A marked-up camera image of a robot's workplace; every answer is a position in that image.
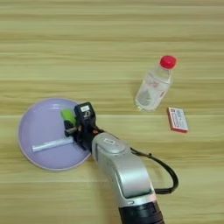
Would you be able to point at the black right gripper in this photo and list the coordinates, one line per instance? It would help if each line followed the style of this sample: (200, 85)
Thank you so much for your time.
(86, 135)

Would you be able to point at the green rectangular block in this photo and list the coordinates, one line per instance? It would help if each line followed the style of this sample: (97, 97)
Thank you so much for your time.
(68, 114)

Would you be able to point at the white marker with black cap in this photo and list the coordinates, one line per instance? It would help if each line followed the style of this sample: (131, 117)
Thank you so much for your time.
(52, 144)

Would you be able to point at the round purple plate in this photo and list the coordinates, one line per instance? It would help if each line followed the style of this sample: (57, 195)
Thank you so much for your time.
(40, 128)

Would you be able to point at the small red white box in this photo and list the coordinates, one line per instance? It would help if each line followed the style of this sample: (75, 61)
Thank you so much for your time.
(178, 119)

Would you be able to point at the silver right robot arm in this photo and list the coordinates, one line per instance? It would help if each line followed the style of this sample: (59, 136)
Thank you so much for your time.
(128, 175)

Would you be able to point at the clear bottle with red cap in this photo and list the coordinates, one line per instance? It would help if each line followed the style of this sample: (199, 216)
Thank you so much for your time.
(153, 87)

